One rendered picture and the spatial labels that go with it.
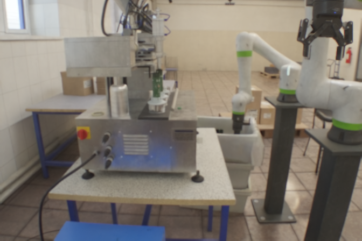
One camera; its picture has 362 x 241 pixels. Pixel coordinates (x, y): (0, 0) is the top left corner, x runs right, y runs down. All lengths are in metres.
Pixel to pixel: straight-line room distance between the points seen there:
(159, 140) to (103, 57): 0.38
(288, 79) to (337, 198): 0.82
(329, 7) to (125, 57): 0.68
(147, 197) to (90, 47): 0.60
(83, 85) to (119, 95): 1.82
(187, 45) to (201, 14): 1.48
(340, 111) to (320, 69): 0.19
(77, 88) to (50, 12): 1.14
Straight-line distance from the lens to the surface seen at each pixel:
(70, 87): 2.90
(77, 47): 1.02
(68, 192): 1.08
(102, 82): 2.79
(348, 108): 1.14
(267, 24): 11.86
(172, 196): 0.98
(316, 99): 1.13
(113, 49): 0.97
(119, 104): 0.99
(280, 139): 1.85
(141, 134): 0.99
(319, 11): 0.72
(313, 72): 1.12
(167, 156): 1.01
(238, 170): 1.90
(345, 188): 1.29
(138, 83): 1.28
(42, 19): 3.56
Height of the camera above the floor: 1.32
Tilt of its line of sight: 15 degrees down
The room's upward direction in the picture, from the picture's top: straight up
